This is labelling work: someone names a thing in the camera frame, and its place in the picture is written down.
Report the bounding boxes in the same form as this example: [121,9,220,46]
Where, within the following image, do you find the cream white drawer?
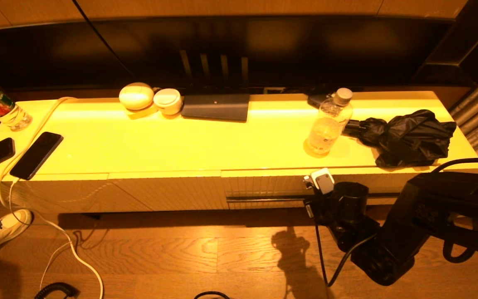
[222,164,445,210]

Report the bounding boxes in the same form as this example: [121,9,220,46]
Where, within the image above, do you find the clear bottle with white cap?
[307,88,354,156]

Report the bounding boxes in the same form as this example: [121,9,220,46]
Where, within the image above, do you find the black umbrella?
[342,109,457,169]

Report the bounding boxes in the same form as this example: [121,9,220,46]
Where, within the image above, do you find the beige wooden cabinet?
[0,91,478,215]

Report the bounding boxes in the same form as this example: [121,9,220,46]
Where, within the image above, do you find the small black labelled device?
[308,94,332,109]

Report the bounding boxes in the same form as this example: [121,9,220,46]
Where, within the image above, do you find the dark grey flat box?
[180,94,251,123]

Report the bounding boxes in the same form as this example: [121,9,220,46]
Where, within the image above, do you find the black television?
[0,16,457,93]

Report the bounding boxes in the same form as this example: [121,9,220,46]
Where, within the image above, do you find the white round lidded cup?
[153,88,183,116]

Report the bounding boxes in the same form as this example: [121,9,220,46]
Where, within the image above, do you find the white oval case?
[119,83,155,111]

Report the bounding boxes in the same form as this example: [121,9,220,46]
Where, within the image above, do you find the dark wooden shelf unit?
[413,0,478,88]

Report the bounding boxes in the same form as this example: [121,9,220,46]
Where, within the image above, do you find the black smartphone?
[10,132,64,181]

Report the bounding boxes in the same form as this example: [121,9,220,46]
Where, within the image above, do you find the white sneaker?
[0,209,33,266]

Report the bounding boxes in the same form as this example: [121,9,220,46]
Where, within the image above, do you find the clear bottle with colourful label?
[0,71,34,132]

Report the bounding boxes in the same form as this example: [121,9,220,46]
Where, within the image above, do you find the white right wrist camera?
[303,167,336,196]

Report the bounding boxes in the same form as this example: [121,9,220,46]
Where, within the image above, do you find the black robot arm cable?
[314,157,478,288]

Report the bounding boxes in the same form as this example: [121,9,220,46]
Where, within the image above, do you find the black floor cable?
[193,291,231,299]

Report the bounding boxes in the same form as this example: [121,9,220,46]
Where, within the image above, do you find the black coiled cable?
[34,282,78,299]

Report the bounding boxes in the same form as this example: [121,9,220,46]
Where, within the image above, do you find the thin black wall cable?
[72,0,134,77]

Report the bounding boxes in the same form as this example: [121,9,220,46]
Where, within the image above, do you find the thick white power cable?
[0,97,105,299]

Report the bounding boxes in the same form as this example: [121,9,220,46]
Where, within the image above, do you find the thin white charging cable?
[9,179,73,291]

